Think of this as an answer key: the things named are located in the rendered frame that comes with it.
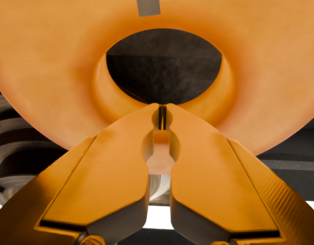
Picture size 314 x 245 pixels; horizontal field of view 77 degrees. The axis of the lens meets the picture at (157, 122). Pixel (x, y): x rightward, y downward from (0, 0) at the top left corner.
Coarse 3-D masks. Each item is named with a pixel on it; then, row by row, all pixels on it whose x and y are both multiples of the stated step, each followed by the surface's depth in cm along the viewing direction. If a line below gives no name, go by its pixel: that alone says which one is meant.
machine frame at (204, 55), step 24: (120, 48) 34; (144, 48) 34; (168, 48) 33; (192, 48) 33; (216, 48) 33; (120, 72) 44; (144, 72) 44; (168, 72) 43; (192, 72) 43; (216, 72) 43; (168, 96) 48; (192, 96) 48; (168, 192) 90
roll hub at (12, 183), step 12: (12, 156) 35; (24, 156) 33; (36, 156) 33; (48, 156) 33; (60, 156) 33; (0, 168) 34; (12, 168) 32; (24, 168) 32; (36, 168) 31; (0, 180) 33; (12, 180) 32; (24, 180) 32; (12, 192) 39; (0, 204) 41
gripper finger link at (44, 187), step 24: (48, 168) 7; (72, 168) 7; (24, 192) 6; (48, 192) 6; (0, 216) 5; (24, 216) 5; (0, 240) 5; (24, 240) 5; (48, 240) 5; (72, 240) 5
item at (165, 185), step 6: (0, 96) 30; (0, 102) 31; (6, 102) 31; (0, 108) 32; (6, 108) 32; (12, 108) 32; (0, 114) 33; (162, 180) 48; (168, 180) 48; (162, 186) 51; (168, 186) 50; (156, 192) 54; (162, 192) 53; (150, 198) 57
